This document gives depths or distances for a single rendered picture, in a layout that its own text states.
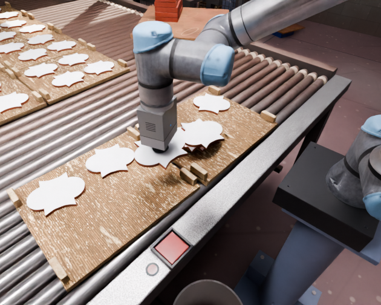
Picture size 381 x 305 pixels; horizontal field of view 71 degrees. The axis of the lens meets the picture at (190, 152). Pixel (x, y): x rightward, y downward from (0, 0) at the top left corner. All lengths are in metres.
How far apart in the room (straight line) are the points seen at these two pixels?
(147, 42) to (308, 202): 0.58
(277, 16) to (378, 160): 0.34
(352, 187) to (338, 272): 1.11
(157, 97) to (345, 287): 1.57
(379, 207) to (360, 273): 1.32
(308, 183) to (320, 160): 0.11
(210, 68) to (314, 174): 0.52
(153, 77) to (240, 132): 0.50
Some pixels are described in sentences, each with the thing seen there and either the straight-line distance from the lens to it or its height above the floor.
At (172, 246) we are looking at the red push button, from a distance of 0.68.
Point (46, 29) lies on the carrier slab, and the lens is 2.00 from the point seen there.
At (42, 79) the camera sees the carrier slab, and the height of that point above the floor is 0.94.
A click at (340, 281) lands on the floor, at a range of 1.87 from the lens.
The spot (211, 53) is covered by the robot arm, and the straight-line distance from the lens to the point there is 0.50.
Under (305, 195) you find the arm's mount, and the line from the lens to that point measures 0.82.
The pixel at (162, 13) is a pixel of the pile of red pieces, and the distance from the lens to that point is 1.63.
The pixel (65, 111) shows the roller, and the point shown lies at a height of 0.92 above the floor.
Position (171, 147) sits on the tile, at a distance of 0.70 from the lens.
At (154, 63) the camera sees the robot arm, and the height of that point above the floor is 1.31.
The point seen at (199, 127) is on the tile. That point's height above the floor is 0.99.
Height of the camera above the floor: 1.54
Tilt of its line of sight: 44 degrees down
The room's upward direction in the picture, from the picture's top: 2 degrees clockwise
